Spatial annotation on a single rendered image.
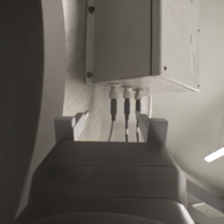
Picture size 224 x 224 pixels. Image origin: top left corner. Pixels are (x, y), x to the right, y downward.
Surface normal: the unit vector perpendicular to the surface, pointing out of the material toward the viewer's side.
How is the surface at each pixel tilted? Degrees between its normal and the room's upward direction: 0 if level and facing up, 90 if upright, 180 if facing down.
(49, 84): 90
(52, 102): 90
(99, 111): 90
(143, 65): 137
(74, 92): 90
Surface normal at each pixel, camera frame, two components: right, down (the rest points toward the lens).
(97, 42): -0.66, -0.01
